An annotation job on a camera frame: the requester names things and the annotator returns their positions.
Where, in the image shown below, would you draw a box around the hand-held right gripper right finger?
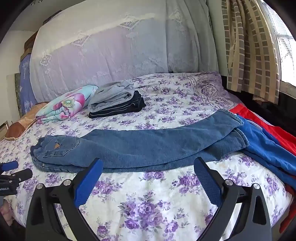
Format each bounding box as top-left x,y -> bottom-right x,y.
194,157 -> 273,241

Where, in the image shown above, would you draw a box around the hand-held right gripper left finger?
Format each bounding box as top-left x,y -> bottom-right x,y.
25,158 -> 104,241

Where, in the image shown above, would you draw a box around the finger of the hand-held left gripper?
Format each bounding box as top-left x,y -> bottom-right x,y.
0,161 -> 19,172
0,168 -> 33,184

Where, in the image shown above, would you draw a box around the blue denim jeans pants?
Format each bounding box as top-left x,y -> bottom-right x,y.
30,109 -> 250,174

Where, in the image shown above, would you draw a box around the bright blue pants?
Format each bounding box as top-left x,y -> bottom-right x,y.
236,115 -> 296,189

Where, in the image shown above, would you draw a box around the red pants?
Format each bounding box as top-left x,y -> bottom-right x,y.
230,103 -> 296,156

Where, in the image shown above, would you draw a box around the dark navy folded pants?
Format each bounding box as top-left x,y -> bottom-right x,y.
88,90 -> 147,119

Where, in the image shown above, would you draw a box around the brown cushion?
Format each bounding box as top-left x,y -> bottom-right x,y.
5,102 -> 48,141

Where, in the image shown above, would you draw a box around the purple floral bed sheet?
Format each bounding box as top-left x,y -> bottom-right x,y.
0,72 -> 293,241

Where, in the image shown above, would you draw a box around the blue printed mattress bag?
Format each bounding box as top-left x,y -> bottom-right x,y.
19,53 -> 38,116

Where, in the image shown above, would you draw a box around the pink teal floral folded blanket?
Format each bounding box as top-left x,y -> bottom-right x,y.
35,85 -> 99,123

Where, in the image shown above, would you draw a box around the grey folded sweatpants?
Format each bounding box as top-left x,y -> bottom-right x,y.
88,80 -> 135,113

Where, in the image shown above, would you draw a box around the beige grey checked curtain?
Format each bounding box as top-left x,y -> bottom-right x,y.
221,0 -> 281,105

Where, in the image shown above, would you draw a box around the bright window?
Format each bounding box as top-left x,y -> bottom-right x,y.
261,0 -> 296,86

